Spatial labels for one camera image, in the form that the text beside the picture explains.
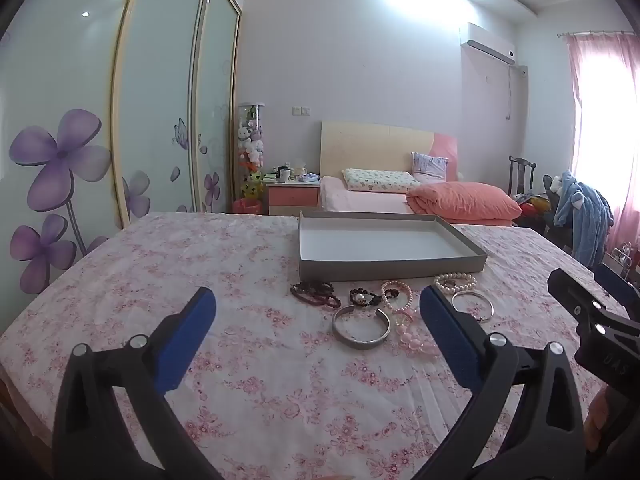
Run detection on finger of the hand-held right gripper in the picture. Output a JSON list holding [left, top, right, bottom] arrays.
[[547, 268, 640, 341], [594, 262, 640, 311]]

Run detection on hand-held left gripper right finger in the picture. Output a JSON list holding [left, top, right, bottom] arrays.
[[419, 285, 586, 480]]

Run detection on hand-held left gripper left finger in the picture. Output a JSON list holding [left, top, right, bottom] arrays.
[[52, 286, 223, 480]]

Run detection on large pink bead bracelet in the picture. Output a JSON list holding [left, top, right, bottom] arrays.
[[392, 309, 441, 359]]

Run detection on thin silver bangle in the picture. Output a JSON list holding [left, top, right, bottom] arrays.
[[451, 288, 495, 322]]

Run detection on white pearl bracelet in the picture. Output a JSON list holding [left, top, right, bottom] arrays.
[[433, 272, 479, 291]]

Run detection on pink pearl strand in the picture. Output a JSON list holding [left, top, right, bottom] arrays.
[[380, 279, 414, 314]]

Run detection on wide silver cuff bangle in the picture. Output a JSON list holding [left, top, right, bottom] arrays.
[[331, 304, 391, 351]]

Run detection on black bead bracelet with pearl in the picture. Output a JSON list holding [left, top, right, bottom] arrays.
[[348, 287, 384, 309]]

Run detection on grey cardboard box tray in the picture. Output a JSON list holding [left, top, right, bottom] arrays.
[[298, 210, 489, 282]]

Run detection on dark red bead bracelet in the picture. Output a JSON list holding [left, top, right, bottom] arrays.
[[290, 280, 343, 310]]

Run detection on person's right hand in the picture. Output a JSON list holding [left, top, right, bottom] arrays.
[[585, 390, 609, 455]]

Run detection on metal rack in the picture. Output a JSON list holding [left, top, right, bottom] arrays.
[[609, 244, 640, 272]]

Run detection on pink floral tablecloth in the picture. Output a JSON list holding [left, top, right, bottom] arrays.
[[0, 210, 640, 480]]

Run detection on chair with blue garment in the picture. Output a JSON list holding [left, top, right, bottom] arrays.
[[552, 170, 615, 269]]

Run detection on red and yellow bundle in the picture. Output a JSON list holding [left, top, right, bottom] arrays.
[[517, 192, 551, 221]]

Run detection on dark wooden chair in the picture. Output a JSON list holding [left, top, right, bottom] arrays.
[[507, 155, 539, 199]]

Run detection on coral pink duvet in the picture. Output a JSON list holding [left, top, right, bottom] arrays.
[[405, 181, 524, 222]]

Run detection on bed with pink sheet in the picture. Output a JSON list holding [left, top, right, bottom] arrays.
[[319, 175, 519, 227]]

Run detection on cream printed pillow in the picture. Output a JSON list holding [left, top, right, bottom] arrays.
[[342, 168, 424, 194]]

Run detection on purple floral pillow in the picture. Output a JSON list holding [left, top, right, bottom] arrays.
[[411, 151, 450, 184]]

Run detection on pink curtain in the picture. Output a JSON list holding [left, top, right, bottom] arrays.
[[557, 30, 640, 262]]

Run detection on pink and white nightstand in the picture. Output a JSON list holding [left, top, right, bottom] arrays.
[[266, 180, 321, 217]]

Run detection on clear tube of plush toys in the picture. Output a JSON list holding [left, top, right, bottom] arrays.
[[236, 102, 266, 201]]

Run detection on air conditioner pipe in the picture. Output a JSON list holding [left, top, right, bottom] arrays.
[[505, 63, 529, 121]]

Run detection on beige and pink headboard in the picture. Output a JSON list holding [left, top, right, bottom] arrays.
[[320, 120, 460, 182]]

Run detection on wardrobe with purple flower doors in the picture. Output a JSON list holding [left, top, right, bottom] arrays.
[[0, 0, 244, 306]]

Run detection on white air conditioner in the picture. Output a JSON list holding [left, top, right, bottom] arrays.
[[459, 22, 517, 66]]

